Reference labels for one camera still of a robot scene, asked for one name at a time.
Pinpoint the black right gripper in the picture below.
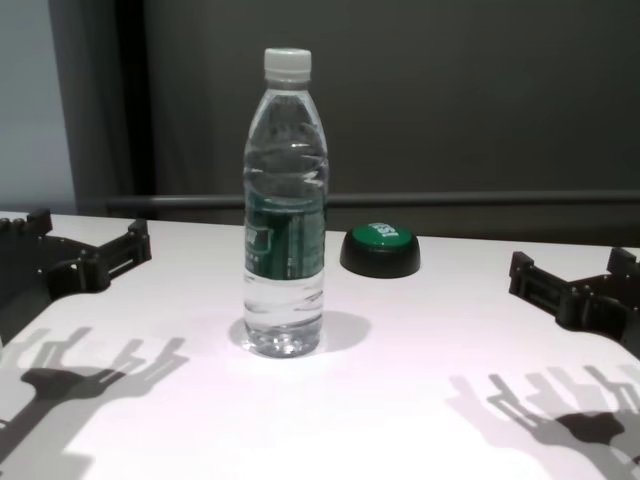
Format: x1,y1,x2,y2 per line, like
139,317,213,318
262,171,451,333
508,246,640,359

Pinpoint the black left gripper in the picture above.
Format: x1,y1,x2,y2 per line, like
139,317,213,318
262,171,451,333
0,209,153,347

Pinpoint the clear water bottle green label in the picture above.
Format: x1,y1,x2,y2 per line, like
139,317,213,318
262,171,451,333
241,47,330,358

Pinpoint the green push button black base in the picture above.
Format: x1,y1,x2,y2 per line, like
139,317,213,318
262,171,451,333
339,222,422,278

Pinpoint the dark horizontal wall rail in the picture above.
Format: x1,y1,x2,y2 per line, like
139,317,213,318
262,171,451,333
104,191,640,212

